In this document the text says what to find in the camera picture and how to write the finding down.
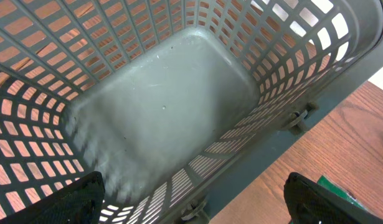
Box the green 3M gloves package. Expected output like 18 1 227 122
317 175 367 210

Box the grey plastic mesh basket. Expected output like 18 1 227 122
0 0 383 223

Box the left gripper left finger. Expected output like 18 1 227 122
0 171 105 224

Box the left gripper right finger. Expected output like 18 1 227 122
284 172 383 224

